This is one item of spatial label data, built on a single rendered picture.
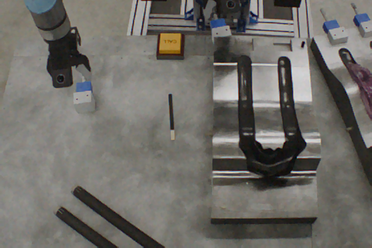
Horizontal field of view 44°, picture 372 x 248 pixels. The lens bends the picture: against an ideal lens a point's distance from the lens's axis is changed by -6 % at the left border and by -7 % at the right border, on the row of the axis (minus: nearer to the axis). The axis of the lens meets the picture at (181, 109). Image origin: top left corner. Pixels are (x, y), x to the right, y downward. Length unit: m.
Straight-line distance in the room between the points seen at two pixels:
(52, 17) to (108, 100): 0.41
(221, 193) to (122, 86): 0.43
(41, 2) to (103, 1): 1.67
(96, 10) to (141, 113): 1.36
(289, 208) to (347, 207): 0.18
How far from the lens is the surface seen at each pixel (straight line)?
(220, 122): 1.18
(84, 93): 1.33
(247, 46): 1.36
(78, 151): 1.32
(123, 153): 1.29
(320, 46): 1.40
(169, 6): 2.30
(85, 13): 2.63
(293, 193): 1.19
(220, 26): 1.41
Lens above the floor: 1.98
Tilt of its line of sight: 62 degrees down
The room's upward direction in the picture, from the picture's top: 6 degrees counter-clockwise
